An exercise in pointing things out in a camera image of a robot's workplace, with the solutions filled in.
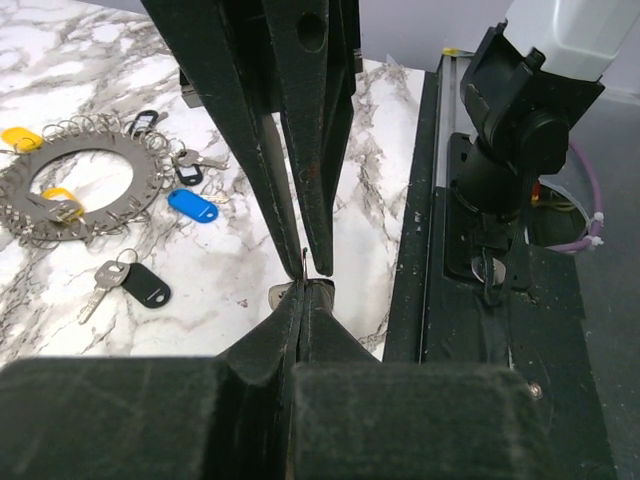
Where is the black mounting base rail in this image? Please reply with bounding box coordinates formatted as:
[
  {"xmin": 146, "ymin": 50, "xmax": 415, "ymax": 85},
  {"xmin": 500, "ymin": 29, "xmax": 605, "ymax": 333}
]
[{"xmin": 383, "ymin": 55, "xmax": 617, "ymax": 479}]

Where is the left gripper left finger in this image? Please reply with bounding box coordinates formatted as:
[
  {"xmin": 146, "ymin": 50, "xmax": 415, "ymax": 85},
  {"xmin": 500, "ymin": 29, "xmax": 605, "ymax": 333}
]
[{"xmin": 1, "ymin": 282, "xmax": 304, "ymax": 479}]

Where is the black clear tag with key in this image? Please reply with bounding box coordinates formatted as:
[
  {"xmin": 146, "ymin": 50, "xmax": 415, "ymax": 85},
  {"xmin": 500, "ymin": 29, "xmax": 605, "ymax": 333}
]
[{"xmin": 173, "ymin": 149, "xmax": 229, "ymax": 186}]

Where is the silver key black tag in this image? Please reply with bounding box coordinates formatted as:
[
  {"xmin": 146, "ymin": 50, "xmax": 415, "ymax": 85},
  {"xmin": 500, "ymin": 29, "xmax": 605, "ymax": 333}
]
[{"xmin": 77, "ymin": 248, "xmax": 172, "ymax": 325}]

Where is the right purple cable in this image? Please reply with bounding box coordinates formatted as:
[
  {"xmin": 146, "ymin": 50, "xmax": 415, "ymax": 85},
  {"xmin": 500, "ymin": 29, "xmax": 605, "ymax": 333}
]
[{"xmin": 547, "ymin": 139, "xmax": 606, "ymax": 255}]

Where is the blue key tag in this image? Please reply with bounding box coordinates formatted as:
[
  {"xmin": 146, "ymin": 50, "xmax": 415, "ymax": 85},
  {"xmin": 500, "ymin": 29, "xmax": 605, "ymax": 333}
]
[{"xmin": 167, "ymin": 189, "xmax": 219, "ymax": 224}]

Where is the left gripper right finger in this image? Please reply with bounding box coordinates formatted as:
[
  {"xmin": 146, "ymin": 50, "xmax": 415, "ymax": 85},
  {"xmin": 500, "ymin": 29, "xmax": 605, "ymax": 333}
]
[{"xmin": 289, "ymin": 282, "xmax": 558, "ymax": 479}]

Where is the yellow key tag inner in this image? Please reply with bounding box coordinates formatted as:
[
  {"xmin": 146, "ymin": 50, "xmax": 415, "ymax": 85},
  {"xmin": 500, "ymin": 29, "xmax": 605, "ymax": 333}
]
[{"xmin": 41, "ymin": 187, "xmax": 84, "ymax": 223}]

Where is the round metal keyring disc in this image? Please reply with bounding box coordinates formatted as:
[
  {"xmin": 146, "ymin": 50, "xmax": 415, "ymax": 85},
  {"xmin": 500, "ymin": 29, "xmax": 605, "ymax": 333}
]
[{"xmin": 1, "ymin": 113, "xmax": 177, "ymax": 249}]

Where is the yellow key tag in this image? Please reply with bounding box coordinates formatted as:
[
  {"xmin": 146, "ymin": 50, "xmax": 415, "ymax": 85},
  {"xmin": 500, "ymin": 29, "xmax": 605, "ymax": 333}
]
[
  {"xmin": 1, "ymin": 127, "xmax": 44, "ymax": 153},
  {"xmin": 41, "ymin": 187, "xmax": 84, "ymax": 223}
]

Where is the yellow key tag upper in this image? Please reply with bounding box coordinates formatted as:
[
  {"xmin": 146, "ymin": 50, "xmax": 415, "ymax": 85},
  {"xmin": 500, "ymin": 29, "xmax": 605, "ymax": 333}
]
[{"xmin": 1, "ymin": 127, "xmax": 44, "ymax": 153}]

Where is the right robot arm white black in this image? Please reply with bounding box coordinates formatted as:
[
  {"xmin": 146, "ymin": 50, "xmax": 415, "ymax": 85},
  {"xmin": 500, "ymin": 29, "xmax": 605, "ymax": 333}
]
[{"xmin": 144, "ymin": 1, "xmax": 639, "ymax": 280}]

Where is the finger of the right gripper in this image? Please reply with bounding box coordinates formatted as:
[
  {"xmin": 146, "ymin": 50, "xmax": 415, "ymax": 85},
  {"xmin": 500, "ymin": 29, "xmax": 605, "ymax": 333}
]
[
  {"xmin": 143, "ymin": 1, "xmax": 303, "ymax": 278},
  {"xmin": 263, "ymin": 1, "xmax": 360, "ymax": 276}
]

